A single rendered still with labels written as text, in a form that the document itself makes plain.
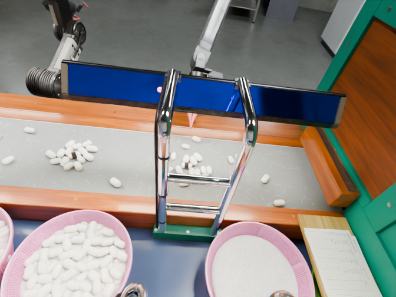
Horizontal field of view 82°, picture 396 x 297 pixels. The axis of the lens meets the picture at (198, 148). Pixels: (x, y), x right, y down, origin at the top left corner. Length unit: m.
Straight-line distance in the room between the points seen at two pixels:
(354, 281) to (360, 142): 0.38
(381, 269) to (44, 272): 0.81
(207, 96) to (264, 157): 0.47
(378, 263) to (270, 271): 0.27
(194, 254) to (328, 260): 0.35
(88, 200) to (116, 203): 0.08
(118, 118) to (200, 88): 0.51
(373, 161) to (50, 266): 0.87
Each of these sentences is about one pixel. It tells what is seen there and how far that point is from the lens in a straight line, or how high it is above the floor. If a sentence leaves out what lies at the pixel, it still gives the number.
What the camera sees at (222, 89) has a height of 1.10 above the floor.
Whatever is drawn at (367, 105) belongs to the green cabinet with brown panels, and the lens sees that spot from 0.84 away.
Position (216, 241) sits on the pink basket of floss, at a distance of 0.65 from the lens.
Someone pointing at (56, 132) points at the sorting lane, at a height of 0.74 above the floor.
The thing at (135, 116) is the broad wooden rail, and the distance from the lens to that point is 0.95.
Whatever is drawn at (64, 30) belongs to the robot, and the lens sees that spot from 1.37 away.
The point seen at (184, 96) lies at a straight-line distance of 0.51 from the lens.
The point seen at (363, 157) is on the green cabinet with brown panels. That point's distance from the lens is 0.82.
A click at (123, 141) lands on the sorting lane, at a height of 0.74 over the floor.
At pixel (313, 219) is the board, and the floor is 0.78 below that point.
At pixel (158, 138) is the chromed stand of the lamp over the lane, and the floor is 1.08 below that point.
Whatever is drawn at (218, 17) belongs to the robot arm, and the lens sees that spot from 0.97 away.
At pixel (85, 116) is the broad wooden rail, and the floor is 0.76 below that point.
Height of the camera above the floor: 1.35
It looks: 45 degrees down
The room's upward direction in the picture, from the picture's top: 10 degrees clockwise
